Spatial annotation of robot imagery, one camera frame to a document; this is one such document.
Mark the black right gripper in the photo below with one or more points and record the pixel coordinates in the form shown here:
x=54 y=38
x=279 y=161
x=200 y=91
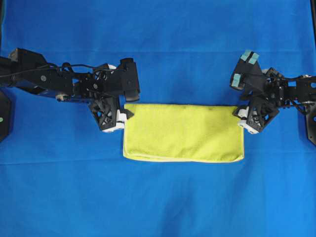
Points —
x=256 y=115

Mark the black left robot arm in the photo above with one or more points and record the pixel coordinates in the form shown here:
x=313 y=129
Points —
x=100 y=88

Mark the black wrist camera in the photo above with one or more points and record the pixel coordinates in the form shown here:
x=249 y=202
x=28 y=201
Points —
x=248 y=76
x=129 y=79

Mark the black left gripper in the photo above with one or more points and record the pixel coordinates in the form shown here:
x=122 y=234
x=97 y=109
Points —
x=107 y=114

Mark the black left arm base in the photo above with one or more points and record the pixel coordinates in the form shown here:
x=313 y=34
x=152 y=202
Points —
x=5 y=115

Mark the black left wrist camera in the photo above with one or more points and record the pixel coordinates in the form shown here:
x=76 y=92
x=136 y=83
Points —
x=129 y=79

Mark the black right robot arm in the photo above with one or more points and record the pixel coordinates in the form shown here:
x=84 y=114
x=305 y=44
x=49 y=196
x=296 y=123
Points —
x=268 y=92

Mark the yellow-green towel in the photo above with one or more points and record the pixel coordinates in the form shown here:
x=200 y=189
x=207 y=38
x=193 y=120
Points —
x=183 y=133

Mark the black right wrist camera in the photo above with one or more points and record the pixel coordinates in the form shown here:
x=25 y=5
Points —
x=248 y=76

